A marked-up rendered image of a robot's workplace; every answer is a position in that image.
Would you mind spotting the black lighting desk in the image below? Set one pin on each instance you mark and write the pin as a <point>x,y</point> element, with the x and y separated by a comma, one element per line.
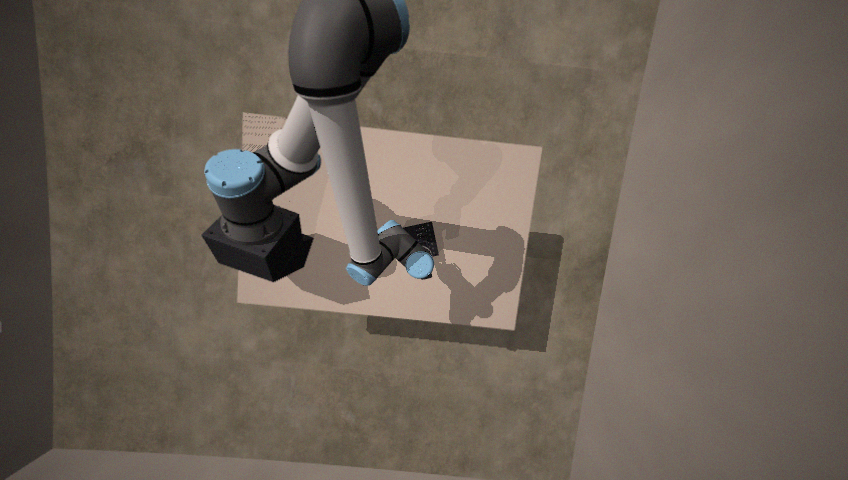
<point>418,233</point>

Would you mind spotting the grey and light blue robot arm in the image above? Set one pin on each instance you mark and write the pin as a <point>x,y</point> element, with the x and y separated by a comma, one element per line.
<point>329,40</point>

